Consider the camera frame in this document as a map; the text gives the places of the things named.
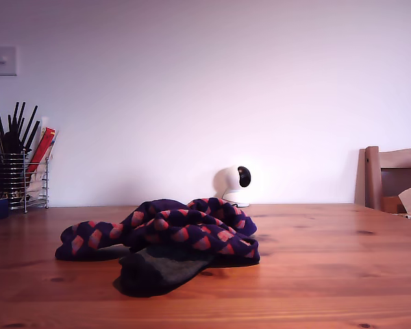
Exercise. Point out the red paper packet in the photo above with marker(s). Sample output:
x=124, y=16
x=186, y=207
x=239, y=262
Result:
x=41, y=150

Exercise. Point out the wooden chair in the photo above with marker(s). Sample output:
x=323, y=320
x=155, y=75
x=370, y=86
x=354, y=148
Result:
x=373, y=178

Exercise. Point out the white paper napkins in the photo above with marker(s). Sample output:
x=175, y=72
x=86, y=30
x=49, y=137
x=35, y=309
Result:
x=37, y=186

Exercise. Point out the brown cardboard box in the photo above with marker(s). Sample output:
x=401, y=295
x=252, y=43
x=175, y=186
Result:
x=390, y=204

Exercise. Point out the white round security camera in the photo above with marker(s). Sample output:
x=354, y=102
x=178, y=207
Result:
x=227, y=185

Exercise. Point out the white wall light switch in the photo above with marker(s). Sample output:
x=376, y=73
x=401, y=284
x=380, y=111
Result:
x=7, y=61

